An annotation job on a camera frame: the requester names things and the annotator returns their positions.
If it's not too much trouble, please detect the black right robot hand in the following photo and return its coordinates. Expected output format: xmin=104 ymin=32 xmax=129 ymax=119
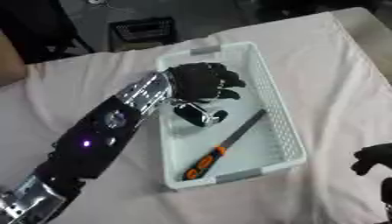
xmin=349 ymin=142 xmax=392 ymax=207

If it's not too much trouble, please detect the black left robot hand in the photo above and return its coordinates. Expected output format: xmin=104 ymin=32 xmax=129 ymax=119
xmin=164 ymin=61 xmax=249 ymax=128

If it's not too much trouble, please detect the orange-handled grey file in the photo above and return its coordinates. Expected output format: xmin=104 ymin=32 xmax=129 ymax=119
xmin=180 ymin=108 xmax=269 ymax=181

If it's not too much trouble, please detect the white plastic basket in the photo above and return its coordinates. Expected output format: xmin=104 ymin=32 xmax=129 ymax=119
xmin=153 ymin=40 xmax=310 ymax=191

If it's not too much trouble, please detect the black crate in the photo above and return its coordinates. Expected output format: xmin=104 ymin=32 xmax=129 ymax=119
xmin=107 ymin=16 xmax=179 ymax=53

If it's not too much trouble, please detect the black chair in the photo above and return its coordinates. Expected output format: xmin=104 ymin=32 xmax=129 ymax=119
xmin=0 ymin=0 xmax=98 ymax=65

